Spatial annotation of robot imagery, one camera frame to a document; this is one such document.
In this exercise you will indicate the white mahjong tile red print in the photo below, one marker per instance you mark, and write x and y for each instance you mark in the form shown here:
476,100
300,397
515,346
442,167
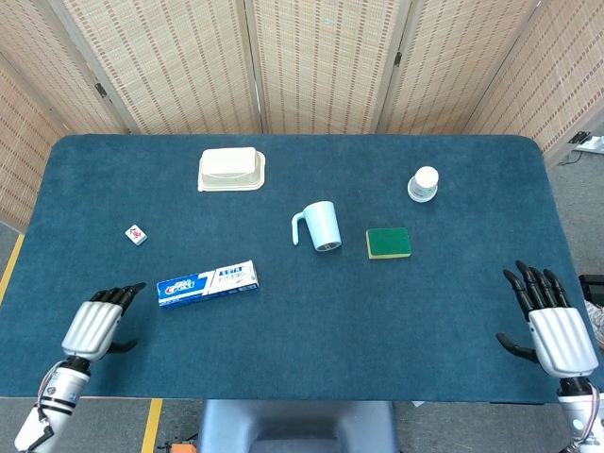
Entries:
136,235

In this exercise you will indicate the stack of white paper cups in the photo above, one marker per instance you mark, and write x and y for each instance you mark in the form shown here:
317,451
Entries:
424,184

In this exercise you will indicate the orange device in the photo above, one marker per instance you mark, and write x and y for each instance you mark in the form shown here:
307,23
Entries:
181,447

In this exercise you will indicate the black plastic bin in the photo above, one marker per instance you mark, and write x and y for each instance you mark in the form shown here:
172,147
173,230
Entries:
593,287

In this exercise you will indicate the woven bamboo folding screen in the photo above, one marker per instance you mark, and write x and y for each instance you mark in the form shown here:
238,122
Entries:
321,66

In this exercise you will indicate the blue tablecloth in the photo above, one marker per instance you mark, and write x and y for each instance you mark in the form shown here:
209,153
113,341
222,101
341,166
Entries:
302,330

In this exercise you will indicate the cream plastic food container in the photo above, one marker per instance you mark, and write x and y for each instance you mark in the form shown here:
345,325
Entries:
229,167

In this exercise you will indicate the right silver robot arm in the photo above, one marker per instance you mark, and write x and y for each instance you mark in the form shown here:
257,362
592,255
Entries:
578,415

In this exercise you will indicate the white power strip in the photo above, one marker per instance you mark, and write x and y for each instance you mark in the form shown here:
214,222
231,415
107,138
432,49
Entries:
592,143

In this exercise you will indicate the blue white toothpaste box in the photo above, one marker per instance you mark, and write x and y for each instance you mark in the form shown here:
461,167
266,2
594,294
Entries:
207,284

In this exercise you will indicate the light blue plastic mug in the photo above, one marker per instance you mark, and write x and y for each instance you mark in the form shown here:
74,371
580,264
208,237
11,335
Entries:
323,226

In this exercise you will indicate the green yellow sponge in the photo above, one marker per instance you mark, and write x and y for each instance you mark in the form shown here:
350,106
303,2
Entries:
388,241

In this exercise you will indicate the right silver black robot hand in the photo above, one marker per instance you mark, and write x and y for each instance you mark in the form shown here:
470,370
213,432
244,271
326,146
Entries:
561,340

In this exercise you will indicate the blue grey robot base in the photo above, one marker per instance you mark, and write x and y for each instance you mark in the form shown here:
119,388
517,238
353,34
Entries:
236,424

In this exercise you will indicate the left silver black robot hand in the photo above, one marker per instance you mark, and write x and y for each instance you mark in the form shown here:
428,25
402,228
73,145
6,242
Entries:
92,325

